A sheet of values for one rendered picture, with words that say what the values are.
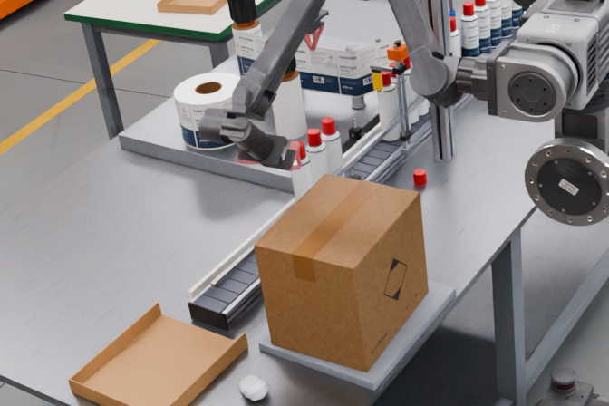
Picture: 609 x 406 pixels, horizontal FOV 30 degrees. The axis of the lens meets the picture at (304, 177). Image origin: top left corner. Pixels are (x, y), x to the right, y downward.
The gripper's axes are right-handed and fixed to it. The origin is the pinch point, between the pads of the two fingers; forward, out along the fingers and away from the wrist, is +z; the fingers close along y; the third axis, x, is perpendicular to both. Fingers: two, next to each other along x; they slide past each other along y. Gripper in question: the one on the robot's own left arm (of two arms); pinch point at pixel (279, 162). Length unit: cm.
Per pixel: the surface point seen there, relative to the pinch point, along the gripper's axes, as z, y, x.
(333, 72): 62, 29, -47
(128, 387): -2, 18, 56
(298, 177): 25.1, 8.8, -4.4
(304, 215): -2.0, -11.1, 11.3
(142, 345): 6, 24, 46
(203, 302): 10.9, 14.9, 32.7
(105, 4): 116, 170, -87
